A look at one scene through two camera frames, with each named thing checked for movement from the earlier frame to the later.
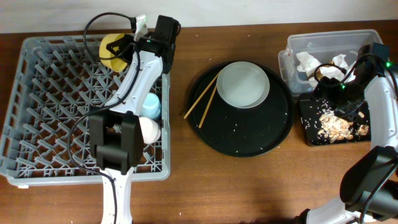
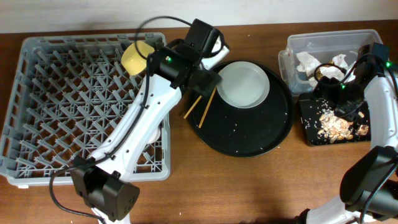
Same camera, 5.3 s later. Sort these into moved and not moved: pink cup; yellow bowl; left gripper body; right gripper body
Moved: yellow bowl; left gripper body
Not moved: pink cup; right gripper body
